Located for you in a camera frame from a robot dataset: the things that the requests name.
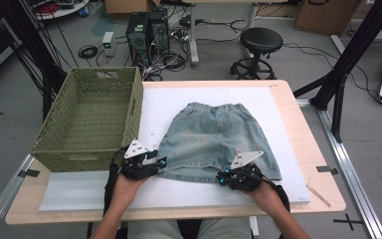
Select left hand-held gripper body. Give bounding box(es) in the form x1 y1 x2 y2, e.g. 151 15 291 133
118 138 160 181

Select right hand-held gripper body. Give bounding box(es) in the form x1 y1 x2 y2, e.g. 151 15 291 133
225 150 265 192

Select light blue denim shorts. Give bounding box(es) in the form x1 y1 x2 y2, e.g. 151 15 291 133
157 102 283 184

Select green woven basket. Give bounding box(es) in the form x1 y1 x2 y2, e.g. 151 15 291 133
29 67 144 173

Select person's left hand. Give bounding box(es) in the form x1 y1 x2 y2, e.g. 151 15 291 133
112 175 148 208

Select person's right hand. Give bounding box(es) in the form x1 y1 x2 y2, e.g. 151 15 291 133
245 182 291 218

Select white foam mat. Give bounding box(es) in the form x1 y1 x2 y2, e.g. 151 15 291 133
39 87 312 212

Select person's legs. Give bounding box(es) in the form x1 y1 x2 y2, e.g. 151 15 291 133
127 218 253 239

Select thin wooden stick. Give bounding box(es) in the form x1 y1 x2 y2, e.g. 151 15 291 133
305 183 332 208

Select black tape strip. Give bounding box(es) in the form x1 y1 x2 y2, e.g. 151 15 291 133
316 164 339 176

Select black computer tower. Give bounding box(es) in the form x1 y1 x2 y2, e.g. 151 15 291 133
125 12 151 66
148 8 171 54

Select small white device green light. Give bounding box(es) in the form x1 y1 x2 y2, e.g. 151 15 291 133
101 31 117 57

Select white desk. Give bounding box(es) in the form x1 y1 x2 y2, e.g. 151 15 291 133
180 0 291 66

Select black round stool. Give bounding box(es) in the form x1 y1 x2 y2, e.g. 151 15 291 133
229 27 285 81

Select open cardboard box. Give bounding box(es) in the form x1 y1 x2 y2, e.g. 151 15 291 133
103 0 162 16

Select round white table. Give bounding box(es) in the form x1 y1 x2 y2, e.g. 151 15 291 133
23 0 91 21

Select large cardboard box with logo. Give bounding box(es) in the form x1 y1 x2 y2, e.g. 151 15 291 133
292 0 361 37

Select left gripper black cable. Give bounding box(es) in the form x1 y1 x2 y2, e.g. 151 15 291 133
102 145 128 217

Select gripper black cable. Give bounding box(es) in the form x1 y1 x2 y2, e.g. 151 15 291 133
262 175 291 213
102 145 128 217

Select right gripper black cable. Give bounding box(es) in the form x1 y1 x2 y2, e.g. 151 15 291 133
262 175 291 213

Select tangle of cables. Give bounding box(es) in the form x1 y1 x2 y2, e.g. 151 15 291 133
95 46 193 83

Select aluminium rail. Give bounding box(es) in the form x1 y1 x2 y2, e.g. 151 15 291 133
0 153 36 239
296 99 382 239

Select coiled black cable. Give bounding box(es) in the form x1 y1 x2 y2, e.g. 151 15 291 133
78 44 98 60

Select black metal frame with cables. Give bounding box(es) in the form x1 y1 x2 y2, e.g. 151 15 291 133
0 0 78 120

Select black metal frame post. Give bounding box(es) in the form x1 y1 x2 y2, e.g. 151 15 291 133
292 0 382 143

